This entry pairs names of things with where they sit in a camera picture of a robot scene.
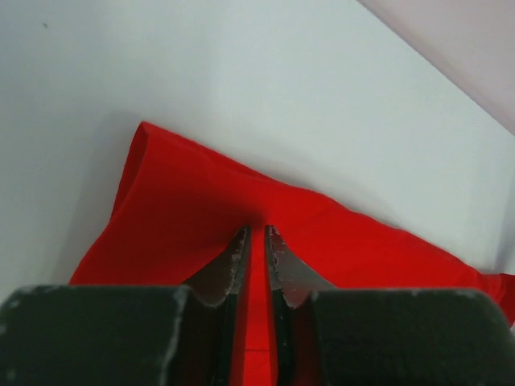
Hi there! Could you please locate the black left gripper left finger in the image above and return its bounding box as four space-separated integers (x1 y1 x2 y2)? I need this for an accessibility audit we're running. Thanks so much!
1 227 251 385

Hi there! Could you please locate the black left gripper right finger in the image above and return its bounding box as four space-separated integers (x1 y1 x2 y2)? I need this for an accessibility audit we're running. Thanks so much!
265 226 514 385

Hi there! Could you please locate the red t shirt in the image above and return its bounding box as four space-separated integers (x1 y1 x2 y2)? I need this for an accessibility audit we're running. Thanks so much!
71 122 514 385

